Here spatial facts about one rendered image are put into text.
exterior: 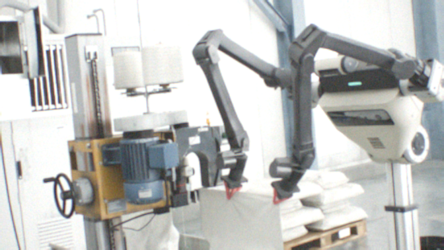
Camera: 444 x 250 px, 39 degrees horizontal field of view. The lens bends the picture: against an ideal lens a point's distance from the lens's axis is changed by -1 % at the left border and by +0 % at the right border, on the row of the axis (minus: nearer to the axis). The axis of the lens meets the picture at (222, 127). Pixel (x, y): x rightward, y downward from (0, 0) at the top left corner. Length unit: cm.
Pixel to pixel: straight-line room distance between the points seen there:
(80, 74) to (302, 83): 94
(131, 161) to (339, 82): 87
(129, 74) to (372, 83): 99
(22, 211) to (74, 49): 291
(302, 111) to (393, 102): 43
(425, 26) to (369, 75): 875
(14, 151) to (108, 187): 279
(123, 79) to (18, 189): 276
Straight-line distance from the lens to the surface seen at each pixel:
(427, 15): 1115
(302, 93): 205
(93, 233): 261
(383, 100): 239
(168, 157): 235
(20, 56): 478
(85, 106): 254
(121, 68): 269
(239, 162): 246
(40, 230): 539
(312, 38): 197
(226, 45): 243
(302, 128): 212
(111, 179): 253
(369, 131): 255
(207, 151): 278
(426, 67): 228
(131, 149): 238
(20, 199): 529
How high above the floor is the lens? 147
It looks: 3 degrees down
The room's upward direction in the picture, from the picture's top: 5 degrees counter-clockwise
